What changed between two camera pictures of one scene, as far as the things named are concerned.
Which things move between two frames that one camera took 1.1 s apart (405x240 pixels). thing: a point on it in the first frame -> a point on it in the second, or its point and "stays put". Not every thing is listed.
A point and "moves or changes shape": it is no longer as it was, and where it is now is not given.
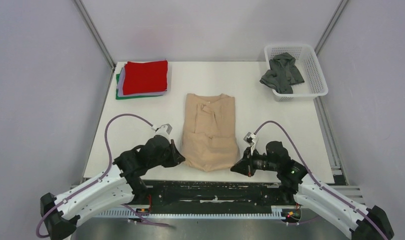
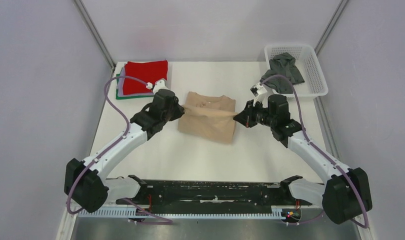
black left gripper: (176, 157) -> (179, 111)
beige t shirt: (210, 140) moves or changes shape
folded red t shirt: (145, 77) stays put
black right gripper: (245, 165) -> (246, 116)
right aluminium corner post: (330, 26) stays put
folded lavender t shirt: (120, 87) stays put
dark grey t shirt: (283, 72) stays put
